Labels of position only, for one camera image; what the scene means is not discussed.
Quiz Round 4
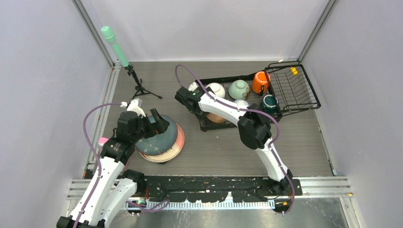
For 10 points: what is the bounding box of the light green bowl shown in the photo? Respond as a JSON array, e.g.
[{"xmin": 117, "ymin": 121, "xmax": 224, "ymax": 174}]
[{"xmin": 228, "ymin": 80, "xmax": 250, "ymax": 100}]

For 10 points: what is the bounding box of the green microphone on tripod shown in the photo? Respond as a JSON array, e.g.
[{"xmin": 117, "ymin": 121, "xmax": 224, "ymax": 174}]
[{"xmin": 101, "ymin": 26, "xmax": 163, "ymax": 100}]

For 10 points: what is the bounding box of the pink box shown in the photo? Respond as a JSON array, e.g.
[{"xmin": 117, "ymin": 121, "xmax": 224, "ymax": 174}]
[{"xmin": 97, "ymin": 137, "xmax": 109, "ymax": 152}]

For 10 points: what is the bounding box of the black wire dish rack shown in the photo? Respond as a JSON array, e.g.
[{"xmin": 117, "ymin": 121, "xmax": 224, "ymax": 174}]
[{"xmin": 200, "ymin": 73, "xmax": 285, "ymax": 132}]

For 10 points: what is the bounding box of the blue white patterned bowl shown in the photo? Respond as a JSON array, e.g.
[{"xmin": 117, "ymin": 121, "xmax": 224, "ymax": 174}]
[{"xmin": 234, "ymin": 100, "xmax": 250, "ymax": 107}]

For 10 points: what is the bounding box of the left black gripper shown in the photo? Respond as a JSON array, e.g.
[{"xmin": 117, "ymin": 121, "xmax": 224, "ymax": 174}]
[{"xmin": 131, "ymin": 108, "xmax": 169, "ymax": 143}]

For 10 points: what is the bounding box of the cream bowl red rim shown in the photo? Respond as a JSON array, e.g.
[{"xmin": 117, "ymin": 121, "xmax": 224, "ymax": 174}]
[{"xmin": 206, "ymin": 83, "xmax": 226, "ymax": 99}]

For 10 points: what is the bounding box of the dark green mug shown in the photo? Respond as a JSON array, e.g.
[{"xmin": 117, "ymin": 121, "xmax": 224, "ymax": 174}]
[{"xmin": 260, "ymin": 95, "xmax": 277, "ymax": 116}]

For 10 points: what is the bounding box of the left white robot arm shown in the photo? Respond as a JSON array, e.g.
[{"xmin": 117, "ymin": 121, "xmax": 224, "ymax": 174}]
[{"xmin": 56, "ymin": 108, "xmax": 170, "ymax": 228}]

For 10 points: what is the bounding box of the pink cream plate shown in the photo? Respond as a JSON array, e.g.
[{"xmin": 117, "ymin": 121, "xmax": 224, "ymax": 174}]
[{"xmin": 139, "ymin": 124, "xmax": 185, "ymax": 164}]

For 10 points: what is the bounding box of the yellow block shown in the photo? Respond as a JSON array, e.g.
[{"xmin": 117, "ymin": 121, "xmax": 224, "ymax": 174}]
[{"xmin": 290, "ymin": 67, "xmax": 298, "ymax": 76}]

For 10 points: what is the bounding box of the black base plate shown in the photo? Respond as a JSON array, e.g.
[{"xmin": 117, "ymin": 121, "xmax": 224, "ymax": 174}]
[{"xmin": 127, "ymin": 174, "xmax": 302, "ymax": 203}]

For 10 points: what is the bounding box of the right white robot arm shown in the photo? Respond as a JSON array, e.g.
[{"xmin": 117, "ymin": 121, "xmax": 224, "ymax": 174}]
[{"xmin": 175, "ymin": 87, "xmax": 294, "ymax": 195}]

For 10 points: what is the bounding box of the blue floral plate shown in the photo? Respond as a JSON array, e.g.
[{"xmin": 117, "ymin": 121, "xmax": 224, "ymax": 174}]
[{"xmin": 135, "ymin": 115, "xmax": 178, "ymax": 156}]

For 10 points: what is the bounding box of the aluminium frame rail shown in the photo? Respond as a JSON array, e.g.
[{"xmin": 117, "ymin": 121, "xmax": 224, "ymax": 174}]
[{"xmin": 66, "ymin": 176, "xmax": 354, "ymax": 211}]

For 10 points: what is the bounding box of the brown speckled bowl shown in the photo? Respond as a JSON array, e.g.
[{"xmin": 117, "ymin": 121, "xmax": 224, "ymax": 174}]
[{"xmin": 206, "ymin": 113, "xmax": 226, "ymax": 124}]

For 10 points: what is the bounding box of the black wire rack side tray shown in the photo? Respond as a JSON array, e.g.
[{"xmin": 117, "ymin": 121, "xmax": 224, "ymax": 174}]
[{"xmin": 265, "ymin": 61, "xmax": 321, "ymax": 115}]

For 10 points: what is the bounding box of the orange mug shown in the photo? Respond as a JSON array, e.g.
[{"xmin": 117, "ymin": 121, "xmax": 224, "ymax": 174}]
[{"xmin": 251, "ymin": 71, "xmax": 271, "ymax": 96}]

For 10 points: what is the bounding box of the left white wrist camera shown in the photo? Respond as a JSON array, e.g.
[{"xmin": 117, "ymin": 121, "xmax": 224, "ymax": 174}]
[{"xmin": 120, "ymin": 98, "xmax": 146, "ymax": 117}]

